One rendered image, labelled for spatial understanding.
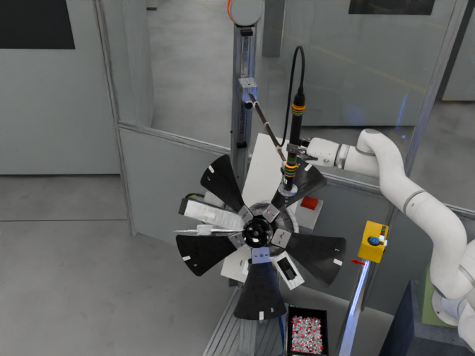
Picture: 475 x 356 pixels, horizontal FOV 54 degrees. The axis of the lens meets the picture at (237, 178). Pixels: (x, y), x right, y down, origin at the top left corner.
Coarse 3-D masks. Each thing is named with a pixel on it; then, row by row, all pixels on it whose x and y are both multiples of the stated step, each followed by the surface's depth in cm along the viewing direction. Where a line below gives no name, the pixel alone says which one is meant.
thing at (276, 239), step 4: (276, 232) 194; (280, 232) 194; (284, 232) 195; (288, 232) 195; (276, 236) 193; (284, 236) 193; (288, 236) 194; (272, 240) 190; (276, 240) 191; (280, 240) 191; (284, 240) 192; (276, 244) 189; (280, 244) 190; (284, 244) 190
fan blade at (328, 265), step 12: (288, 240) 191; (300, 240) 192; (312, 240) 192; (324, 240) 192; (336, 240) 192; (288, 252) 187; (300, 252) 188; (312, 252) 188; (324, 252) 189; (336, 252) 189; (312, 264) 185; (324, 264) 186; (336, 264) 186; (324, 276) 184
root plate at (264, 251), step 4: (260, 248) 194; (264, 248) 196; (268, 248) 197; (252, 252) 192; (256, 252) 193; (260, 252) 194; (264, 252) 196; (268, 252) 197; (252, 256) 192; (256, 256) 193; (264, 256) 196; (268, 256) 197; (252, 260) 192; (256, 260) 193; (260, 260) 194; (264, 260) 195; (268, 260) 196
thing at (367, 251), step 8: (368, 224) 217; (376, 224) 217; (368, 232) 212; (376, 232) 212; (384, 232) 213; (368, 240) 208; (384, 240) 209; (360, 248) 209; (368, 248) 207; (376, 248) 206; (384, 248) 206; (360, 256) 212; (368, 256) 210; (376, 256) 208
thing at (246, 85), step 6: (240, 78) 217; (246, 78) 217; (252, 78) 217; (240, 84) 214; (246, 84) 213; (252, 84) 213; (240, 90) 215; (246, 90) 212; (252, 90) 213; (240, 96) 217; (246, 96) 214
